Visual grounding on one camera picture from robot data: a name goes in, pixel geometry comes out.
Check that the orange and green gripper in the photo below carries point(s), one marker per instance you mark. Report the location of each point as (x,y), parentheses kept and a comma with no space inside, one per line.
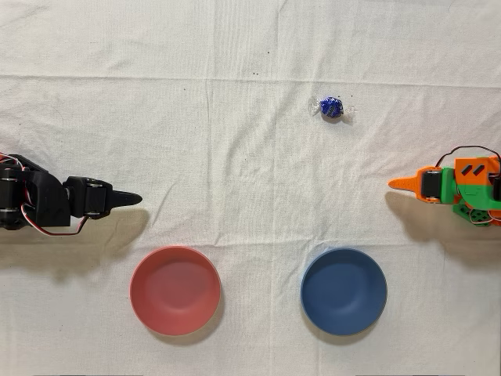
(431,185)

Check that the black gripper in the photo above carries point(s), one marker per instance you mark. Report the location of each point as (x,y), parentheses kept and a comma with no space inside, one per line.
(95,198)

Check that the blue candy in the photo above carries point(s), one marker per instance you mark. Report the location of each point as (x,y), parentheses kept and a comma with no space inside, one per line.
(331,107)

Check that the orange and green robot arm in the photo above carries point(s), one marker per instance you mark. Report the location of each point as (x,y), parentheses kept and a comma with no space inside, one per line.
(475,196)

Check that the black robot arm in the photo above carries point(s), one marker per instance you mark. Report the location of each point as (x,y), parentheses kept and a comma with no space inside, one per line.
(43,196)

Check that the pink bowl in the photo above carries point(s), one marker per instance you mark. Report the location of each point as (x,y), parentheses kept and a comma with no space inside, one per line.
(175,290)

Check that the blue bowl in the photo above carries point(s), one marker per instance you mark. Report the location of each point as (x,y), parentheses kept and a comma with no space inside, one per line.
(344,291)

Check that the white tablecloth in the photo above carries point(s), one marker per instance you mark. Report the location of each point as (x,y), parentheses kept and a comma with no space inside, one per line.
(235,156)

